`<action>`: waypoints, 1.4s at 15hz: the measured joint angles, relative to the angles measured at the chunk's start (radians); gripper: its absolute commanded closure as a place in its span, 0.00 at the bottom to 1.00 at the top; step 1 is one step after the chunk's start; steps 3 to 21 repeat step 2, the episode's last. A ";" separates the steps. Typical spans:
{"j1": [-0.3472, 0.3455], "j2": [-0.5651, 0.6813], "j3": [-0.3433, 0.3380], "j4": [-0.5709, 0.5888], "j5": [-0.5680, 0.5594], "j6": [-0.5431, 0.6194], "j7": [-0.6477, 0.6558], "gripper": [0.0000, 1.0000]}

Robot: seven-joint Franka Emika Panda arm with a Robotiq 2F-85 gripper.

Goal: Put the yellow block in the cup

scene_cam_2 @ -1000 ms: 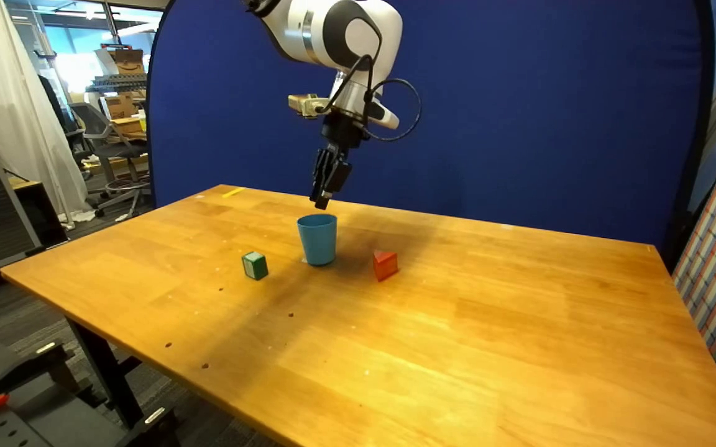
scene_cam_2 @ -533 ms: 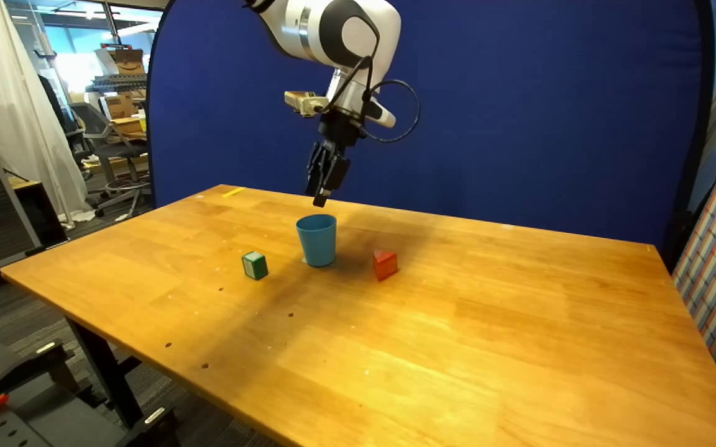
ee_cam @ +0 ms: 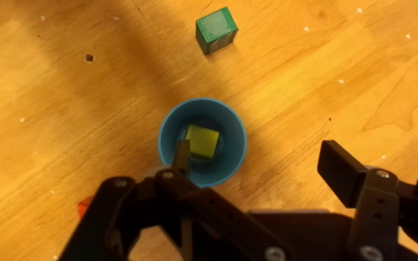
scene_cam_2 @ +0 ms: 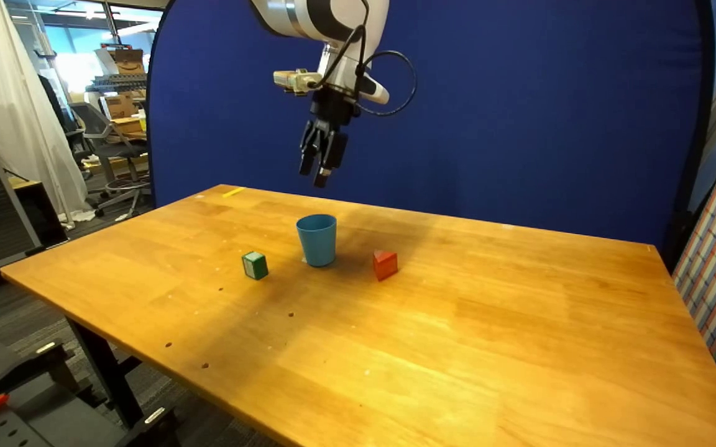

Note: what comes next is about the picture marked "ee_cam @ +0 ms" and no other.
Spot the red block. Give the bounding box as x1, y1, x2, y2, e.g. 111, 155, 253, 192
77, 194, 96, 217

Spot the green block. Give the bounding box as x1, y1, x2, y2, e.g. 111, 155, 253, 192
195, 5, 240, 54

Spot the yellow block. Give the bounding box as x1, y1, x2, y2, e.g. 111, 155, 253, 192
185, 123, 221, 159

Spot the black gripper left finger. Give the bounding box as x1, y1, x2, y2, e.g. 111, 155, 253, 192
59, 139, 288, 261

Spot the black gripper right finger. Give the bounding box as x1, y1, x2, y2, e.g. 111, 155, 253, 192
317, 139, 418, 261

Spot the blue plastic cup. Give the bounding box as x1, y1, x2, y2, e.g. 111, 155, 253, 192
157, 97, 249, 189

